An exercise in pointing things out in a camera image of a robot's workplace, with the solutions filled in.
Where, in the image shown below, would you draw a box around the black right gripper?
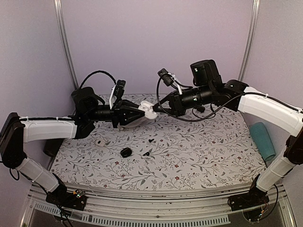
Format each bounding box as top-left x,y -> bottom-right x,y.
151,84 -> 213,118

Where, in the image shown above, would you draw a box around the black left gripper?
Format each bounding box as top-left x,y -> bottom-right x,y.
87,98 -> 146,128

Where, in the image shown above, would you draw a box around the white oval earbud case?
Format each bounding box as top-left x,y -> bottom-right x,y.
138,100 -> 158,120

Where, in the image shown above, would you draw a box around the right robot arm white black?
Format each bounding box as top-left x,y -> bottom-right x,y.
153,60 -> 303,206

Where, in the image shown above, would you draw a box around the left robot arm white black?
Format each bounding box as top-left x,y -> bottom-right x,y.
0,87 -> 145,205

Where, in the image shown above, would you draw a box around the black closed earbud case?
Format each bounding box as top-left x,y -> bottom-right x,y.
196,106 -> 205,113

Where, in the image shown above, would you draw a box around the black open earbud case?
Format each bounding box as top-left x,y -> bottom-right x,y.
120,148 -> 132,158

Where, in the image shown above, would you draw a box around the white earbud case small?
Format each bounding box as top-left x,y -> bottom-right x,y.
96,140 -> 105,147

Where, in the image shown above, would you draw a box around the grey swirl ceramic plate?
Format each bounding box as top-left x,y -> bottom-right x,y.
118,118 -> 145,129

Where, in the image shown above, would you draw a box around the grey mug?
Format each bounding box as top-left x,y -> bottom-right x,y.
71,89 -> 79,98

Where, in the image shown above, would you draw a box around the teal cup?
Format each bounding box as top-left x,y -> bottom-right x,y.
250,122 -> 276,161

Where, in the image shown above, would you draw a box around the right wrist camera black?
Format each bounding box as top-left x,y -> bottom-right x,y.
157,68 -> 183,95

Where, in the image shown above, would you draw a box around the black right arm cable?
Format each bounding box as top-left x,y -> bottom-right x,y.
156,77 -> 247,122

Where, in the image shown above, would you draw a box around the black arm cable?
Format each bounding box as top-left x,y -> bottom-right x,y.
79,70 -> 118,89
156,77 -> 247,122

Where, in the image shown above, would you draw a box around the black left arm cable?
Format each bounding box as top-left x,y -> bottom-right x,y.
79,70 -> 118,89

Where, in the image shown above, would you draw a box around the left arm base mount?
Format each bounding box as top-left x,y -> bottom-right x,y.
46,189 -> 87,211

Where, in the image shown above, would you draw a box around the aluminium front rail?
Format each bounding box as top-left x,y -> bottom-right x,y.
20,183 -> 297,227

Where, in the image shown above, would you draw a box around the left aluminium frame post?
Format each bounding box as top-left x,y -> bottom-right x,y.
53,0 -> 79,89

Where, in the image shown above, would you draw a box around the aluminium frame post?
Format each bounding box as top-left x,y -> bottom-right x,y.
238,0 -> 260,82
53,0 -> 79,89

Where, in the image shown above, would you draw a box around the right aluminium frame post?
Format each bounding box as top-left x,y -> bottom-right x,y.
238,0 -> 260,82

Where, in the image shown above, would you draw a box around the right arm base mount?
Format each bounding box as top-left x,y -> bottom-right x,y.
227,192 -> 269,223

